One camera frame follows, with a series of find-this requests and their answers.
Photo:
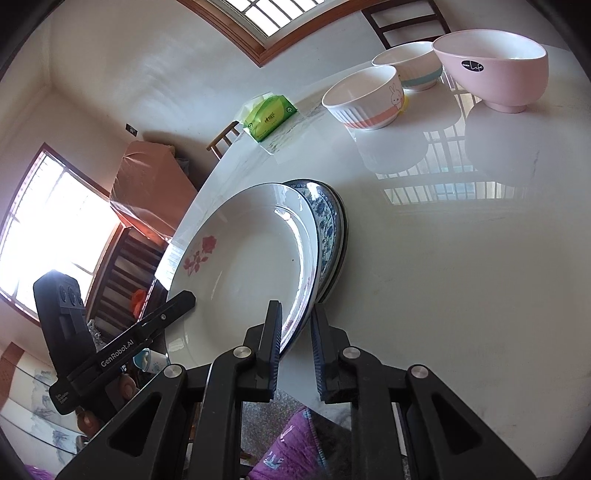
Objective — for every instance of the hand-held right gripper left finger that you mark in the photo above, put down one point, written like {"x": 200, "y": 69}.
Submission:
{"x": 272, "y": 341}

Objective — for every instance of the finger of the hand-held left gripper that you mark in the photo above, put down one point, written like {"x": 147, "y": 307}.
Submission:
{"x": 171, "y": 311}

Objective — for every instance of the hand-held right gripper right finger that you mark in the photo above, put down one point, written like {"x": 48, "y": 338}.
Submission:
{"x": 318, "y": 350}

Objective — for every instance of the white plate with pink rose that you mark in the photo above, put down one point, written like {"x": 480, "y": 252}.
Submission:
{"x": 240, "y": 258}

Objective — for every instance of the dark rimmed plate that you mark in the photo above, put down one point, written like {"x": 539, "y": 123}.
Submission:
{"x": 344, "y": 240}

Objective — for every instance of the blue patterned plate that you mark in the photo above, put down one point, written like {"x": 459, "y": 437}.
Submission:
{"x": 325, "y": 217}

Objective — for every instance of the white bowl with rabbit print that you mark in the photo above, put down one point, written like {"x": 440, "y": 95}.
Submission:
{"x": 369, "y": 108}

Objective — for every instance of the white bowl with teal band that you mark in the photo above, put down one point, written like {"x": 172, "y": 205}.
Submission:
{"x": 418, "y": 76}

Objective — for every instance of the large pink bowl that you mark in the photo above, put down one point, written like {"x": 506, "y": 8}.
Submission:
{"x": 498, "y": 78}

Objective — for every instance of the orange object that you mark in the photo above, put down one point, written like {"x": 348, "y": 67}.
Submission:
{"x": 138, "y": 302}

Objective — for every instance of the white and teal cup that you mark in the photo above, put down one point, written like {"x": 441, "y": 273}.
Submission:
{"x": 150, "y": 362}

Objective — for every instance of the barred bright window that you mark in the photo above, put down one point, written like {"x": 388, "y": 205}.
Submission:
{"x": 46, "y": 221}

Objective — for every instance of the wrapped brown box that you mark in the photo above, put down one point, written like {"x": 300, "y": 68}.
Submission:
{"x": 152, "y": 189}

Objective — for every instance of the light wooden chair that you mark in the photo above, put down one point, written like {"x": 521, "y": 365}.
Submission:
{"x": 221, "y": 138}

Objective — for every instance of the green tissue pack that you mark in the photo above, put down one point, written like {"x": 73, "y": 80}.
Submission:
{"x": 270, "y": 117}

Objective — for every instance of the wooden framed window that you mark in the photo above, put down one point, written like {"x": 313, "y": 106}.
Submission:
{"x": 277, "y": 14}

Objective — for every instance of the dark wooden chair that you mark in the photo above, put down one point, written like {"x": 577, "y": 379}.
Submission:
{"x": 375, "y": 21}

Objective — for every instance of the black wall switch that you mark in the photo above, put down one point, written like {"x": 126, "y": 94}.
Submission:
{"x": 131, "y": 129}

